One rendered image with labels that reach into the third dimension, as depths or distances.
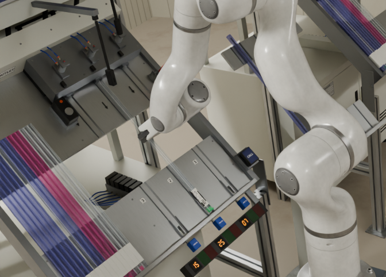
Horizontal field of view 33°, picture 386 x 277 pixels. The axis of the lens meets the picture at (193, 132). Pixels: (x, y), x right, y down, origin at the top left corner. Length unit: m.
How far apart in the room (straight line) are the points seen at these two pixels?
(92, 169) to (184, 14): 1.10
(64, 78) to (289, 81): 0.76
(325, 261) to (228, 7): 0.62
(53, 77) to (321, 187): 0.87
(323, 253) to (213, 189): 0.52
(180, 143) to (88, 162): 1.31
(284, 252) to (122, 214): 1.19
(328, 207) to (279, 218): 1.64
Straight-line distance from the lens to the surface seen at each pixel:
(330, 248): 1.51
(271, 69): 1.35
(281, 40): 1.34
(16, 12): 1.91
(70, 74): 1.90
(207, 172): 1.95
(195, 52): 1.56
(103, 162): 2.48
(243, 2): 1.31
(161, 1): 5.85
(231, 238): 1.90
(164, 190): 1.87
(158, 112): 1.62
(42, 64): 1.90
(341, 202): 1.46
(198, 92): 1.66
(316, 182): 1.34
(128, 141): 3.91
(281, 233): 2.94
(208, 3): 1.30
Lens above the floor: 1.82
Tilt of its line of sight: 28 degrees down
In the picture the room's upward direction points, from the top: 12 degrees counter-clockwise
